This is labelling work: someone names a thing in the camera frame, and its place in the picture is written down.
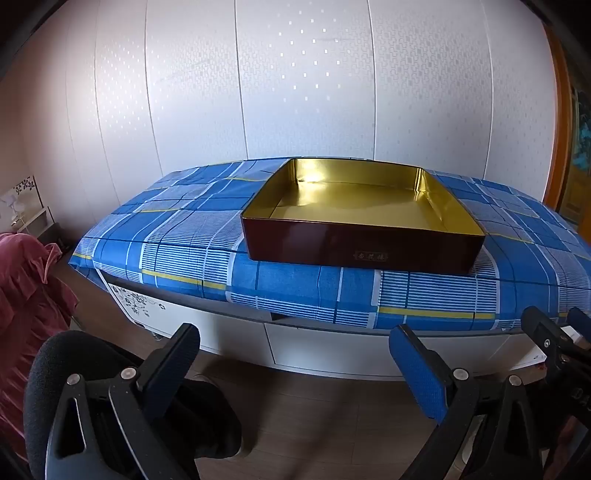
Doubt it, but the white low cabinet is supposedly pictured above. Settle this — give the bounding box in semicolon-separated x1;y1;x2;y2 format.
90;270;591;384

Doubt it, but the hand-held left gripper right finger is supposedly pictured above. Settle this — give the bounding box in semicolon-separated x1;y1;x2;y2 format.
389;324;552;480

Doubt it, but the orange wooden door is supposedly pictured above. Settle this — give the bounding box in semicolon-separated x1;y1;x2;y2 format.
542;23;591;227

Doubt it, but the blue-green wall picture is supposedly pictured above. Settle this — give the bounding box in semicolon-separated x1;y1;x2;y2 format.
571;85;591;185

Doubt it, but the maroon box with gold interior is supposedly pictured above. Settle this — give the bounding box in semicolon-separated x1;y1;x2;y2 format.
240;157;486;278

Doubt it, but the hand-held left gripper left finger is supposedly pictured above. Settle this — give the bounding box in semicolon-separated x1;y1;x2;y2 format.
46;323;201;480

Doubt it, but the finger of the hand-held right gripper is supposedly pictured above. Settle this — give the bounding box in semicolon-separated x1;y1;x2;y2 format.
521;306;575;372
567;306;591;335

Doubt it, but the white floral side cabinet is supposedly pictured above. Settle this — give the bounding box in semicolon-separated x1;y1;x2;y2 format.
0;174;61;243

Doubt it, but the pink cloth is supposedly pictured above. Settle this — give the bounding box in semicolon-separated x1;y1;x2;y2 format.
0;232;80;462

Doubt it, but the person's black-clad leg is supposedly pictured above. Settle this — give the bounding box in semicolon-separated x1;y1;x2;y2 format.
22;330;243;480

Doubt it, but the white panelled wardrobe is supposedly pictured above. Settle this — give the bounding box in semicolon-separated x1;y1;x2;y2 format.
65;0;561;217

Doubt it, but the blue plaid cloth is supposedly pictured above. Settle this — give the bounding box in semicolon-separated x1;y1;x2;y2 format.
68;159;591;333

